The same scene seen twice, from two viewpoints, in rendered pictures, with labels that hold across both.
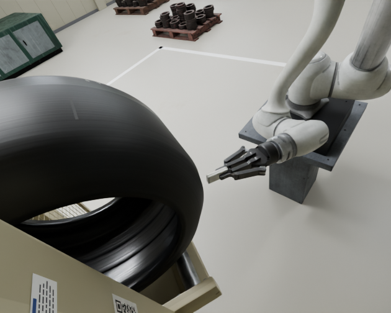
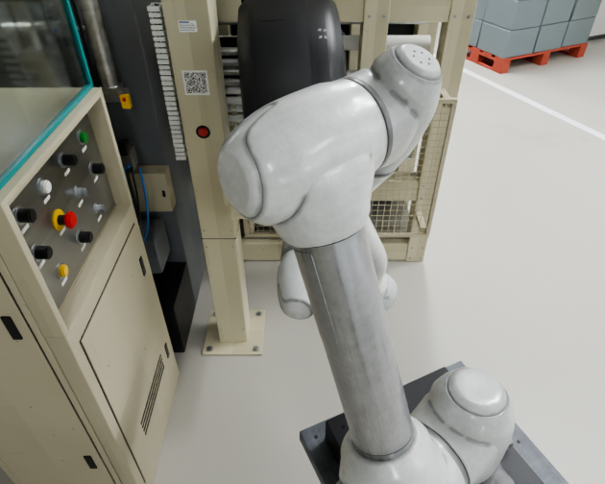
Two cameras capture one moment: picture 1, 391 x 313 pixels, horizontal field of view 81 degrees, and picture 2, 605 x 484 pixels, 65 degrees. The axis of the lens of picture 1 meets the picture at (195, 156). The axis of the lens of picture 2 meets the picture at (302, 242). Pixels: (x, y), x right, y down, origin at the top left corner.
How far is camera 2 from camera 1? 135 cm
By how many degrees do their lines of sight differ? 69
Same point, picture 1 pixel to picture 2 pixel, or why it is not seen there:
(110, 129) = (254, 36)
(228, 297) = (282, 362)
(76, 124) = (256, 21)
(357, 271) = not seen: outside the picture
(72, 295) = (196, 40)
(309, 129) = (292, 268)
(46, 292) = (192, 26)
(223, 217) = not seen: hidden behind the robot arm
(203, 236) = not seen: hidden behind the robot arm
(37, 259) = (201, 22)
